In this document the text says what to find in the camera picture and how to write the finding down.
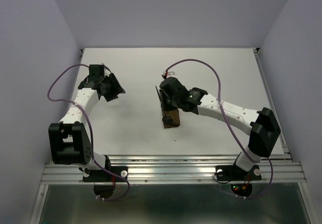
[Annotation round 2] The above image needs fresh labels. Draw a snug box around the aluminium frame rail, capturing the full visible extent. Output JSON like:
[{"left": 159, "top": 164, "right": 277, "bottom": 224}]
[{"left": 41, "top": 154, "right": 306, "bottom": 185}]

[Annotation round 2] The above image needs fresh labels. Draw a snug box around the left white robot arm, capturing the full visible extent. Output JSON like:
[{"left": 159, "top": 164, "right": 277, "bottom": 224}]
[{"left": 48, "top": 64, "right": 125, "bottom": 181}]

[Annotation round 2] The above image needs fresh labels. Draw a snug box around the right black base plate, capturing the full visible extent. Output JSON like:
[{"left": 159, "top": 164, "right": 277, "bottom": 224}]
[{"left": 213, "top": 165, "right": 262, "bottom": 182}]

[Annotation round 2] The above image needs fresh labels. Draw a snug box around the black spoon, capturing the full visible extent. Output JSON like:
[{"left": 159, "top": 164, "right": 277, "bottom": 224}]
[{"left": 162, "top": 111, "right": 173, "bottom": 125}]

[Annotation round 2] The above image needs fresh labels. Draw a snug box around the brown cloth napkin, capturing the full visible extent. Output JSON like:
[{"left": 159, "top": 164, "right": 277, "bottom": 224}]
[{"left": 162, "top": 109, "right": 181, "bottom": 129}]

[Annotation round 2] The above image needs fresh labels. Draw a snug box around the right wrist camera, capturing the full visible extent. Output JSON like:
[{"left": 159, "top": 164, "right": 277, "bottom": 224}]
[{"left": 162, "top": 71, "right": 176, "bottom": 80}]

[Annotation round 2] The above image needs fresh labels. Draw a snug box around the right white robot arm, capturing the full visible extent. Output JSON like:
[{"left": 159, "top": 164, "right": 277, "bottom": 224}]
[{"left": 157, "top": 77, "right": 281, "bottom": 179}]

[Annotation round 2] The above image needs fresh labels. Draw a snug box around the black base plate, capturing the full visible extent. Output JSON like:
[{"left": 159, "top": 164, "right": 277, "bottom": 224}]
[
  {"left": 82, "top": 166, "right": 128, "bottom": 183},
  {"left": 213, "top": 165, "right": 262, "bottom": 182}
]

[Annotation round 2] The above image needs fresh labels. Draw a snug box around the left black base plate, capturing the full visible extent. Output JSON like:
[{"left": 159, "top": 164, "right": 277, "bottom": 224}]
[{"left": 82, "top": 166, "right": 128, "bottom": 183}]

